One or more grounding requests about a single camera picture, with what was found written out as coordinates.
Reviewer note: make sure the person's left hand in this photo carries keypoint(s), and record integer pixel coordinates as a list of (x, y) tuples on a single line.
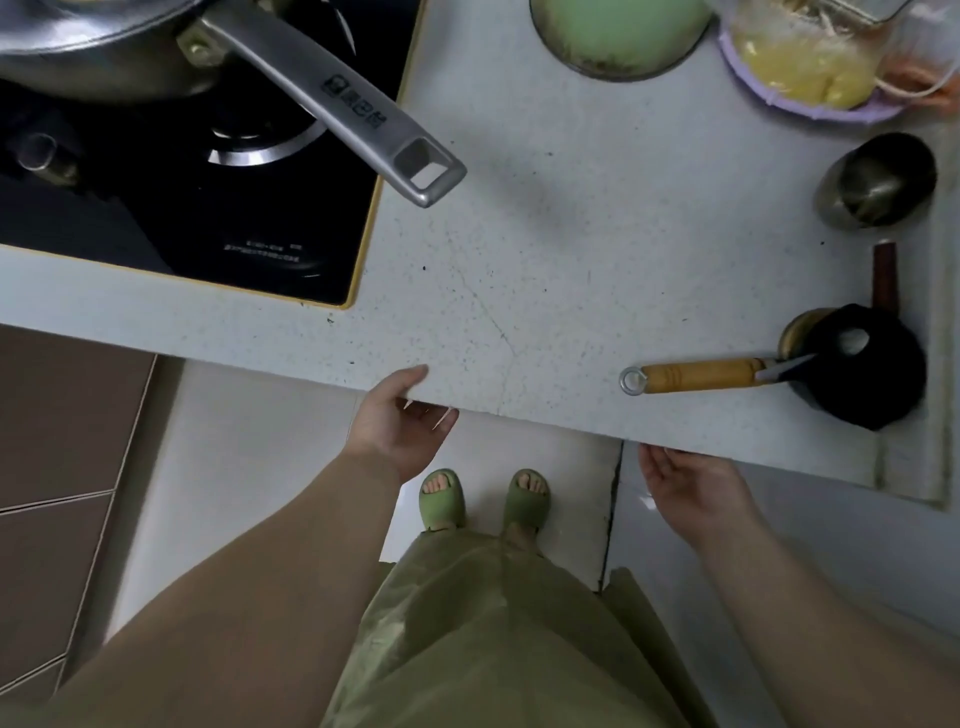
[(386, 435)]

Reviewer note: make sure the person's right hand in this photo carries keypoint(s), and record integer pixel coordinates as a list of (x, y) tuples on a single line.
[(701, 499)]

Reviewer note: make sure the steel cup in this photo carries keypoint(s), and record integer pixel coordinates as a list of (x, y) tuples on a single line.
[(877, 180)]

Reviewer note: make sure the person's left forearm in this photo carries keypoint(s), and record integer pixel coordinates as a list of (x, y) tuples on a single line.
[(247, 600)]

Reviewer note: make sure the person's left thumb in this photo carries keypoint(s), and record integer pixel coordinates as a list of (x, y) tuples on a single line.
[(407, 381)]

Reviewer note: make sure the olive green garment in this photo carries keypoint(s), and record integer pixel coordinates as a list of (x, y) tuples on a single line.
[(495, 645)]

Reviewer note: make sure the green slipper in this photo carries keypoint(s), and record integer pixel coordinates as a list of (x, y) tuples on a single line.
[(442, 504), (526, 501)]

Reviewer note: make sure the brown cabinet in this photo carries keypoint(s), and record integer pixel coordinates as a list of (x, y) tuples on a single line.
[(52, 487)]

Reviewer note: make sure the person's right fingers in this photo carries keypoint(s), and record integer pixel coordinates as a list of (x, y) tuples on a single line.
[(658, 465)]

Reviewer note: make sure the green bowl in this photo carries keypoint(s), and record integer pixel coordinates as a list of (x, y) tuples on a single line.
[(619, 34)]

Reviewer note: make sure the metal cooktop knob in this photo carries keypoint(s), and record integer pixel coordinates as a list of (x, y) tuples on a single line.
[(45, 159)]

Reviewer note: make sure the person's right forearm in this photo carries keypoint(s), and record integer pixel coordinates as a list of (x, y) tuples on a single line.
[(810, 630)]

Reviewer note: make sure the black round tool holder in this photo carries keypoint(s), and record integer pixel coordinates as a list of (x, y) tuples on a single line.
[(877, 390)]

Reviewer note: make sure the purple plate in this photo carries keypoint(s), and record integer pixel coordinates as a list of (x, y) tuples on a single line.
[(757, 96)]

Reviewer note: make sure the clear bag of yellow food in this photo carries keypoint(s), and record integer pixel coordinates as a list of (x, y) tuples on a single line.
[(810, 64)]

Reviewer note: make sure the brass round lid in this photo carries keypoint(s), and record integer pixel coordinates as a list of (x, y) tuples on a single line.
[(796, 330)]

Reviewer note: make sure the black glass gas cooktop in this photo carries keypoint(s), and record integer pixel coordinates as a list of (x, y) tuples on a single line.
[(187, 217)]

